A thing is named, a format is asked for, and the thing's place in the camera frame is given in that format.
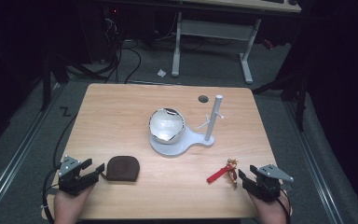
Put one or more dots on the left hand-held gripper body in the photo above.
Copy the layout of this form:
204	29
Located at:
70	185

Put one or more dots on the black metal stand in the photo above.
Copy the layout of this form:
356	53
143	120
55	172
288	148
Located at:
301	102
46	81

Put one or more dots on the brown leather pouch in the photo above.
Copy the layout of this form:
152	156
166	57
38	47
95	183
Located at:
122	169

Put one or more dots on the white stand with post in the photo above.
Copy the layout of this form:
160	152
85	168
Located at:
180	147

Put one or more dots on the white-framed desk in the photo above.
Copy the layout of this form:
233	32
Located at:
214	29

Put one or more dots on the person's right hand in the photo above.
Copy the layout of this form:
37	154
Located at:
273	213

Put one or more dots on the white round bowl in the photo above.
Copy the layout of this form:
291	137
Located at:
167	126

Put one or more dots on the metal floor rail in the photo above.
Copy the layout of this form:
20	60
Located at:
317	174
15	155

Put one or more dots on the crumpled white paper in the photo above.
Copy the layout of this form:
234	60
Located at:
161	73

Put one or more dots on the grey tape strip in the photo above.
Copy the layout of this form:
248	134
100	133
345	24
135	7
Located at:
50	191
287	186

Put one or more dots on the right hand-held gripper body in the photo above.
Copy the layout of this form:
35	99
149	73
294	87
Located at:
265	186

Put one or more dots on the person's left hand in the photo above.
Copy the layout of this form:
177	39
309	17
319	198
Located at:
68	207

